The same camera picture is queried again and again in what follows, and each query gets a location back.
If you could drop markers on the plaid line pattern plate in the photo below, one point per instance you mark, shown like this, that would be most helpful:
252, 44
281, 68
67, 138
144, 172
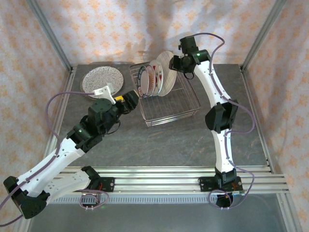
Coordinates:
166, 75

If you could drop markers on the blue rim lettered plate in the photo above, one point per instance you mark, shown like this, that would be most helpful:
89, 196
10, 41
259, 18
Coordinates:
144, 83

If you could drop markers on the white strawberry print plate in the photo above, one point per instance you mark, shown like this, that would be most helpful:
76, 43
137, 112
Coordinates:
159, 79

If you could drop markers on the grey blue speckled plate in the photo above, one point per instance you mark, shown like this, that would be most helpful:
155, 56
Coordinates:
101, 77

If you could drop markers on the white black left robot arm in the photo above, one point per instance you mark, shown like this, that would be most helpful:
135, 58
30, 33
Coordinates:
48, 164

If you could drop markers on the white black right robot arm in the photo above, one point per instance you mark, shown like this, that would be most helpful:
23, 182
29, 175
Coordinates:
222, 149

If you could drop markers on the orange floral backdrop curtain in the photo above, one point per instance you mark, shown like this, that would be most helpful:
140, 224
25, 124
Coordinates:
120, 24

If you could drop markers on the aluminium mounting rails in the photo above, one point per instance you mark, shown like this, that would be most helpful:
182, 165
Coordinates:
157, 180

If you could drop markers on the grey metal lower panel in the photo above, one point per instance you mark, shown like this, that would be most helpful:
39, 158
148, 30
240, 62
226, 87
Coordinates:
144, 217

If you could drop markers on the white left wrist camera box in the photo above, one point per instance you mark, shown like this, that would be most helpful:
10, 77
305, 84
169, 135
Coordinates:
105, 93

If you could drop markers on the aluminium left table side rail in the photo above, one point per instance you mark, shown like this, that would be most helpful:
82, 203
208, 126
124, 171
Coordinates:
56, 116

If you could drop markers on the aluminium table side rail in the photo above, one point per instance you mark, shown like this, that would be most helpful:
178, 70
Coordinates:
56, 116
258, 120

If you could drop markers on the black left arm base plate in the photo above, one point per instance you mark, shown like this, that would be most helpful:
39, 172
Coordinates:
108, 184

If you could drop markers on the aluminium right frame post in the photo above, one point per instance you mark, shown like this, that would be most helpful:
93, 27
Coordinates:
260, 36

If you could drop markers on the aluminium frame post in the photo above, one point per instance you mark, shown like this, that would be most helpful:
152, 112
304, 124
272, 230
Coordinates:
51, 38
260, 36

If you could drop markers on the aluminium right table side rail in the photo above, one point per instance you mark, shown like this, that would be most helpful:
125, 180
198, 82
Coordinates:
258, 120

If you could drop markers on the aluminium left frame post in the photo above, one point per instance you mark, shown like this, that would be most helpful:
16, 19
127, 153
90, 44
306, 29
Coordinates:
51, 38

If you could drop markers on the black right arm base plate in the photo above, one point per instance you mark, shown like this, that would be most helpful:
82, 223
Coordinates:
207, 184

